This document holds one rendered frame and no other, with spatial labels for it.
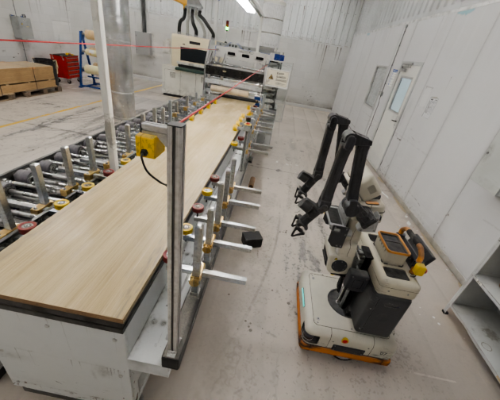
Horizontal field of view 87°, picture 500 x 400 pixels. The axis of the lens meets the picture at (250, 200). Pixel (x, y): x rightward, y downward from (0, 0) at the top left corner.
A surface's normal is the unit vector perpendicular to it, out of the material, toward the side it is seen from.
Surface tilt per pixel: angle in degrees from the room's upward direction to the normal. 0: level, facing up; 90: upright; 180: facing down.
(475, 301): 90
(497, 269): 90
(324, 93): 90
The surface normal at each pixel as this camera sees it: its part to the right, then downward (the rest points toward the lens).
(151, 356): 0.15, -0.85
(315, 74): -0.11, 0.48
